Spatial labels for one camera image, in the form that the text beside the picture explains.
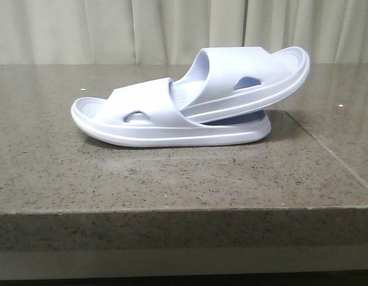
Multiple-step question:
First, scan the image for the light blue slipper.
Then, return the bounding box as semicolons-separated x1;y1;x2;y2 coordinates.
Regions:
169;46;310;123
71;77;271;147

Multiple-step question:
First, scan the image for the beige pleated curtain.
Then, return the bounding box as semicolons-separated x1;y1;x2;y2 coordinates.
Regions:
0;1;368;64

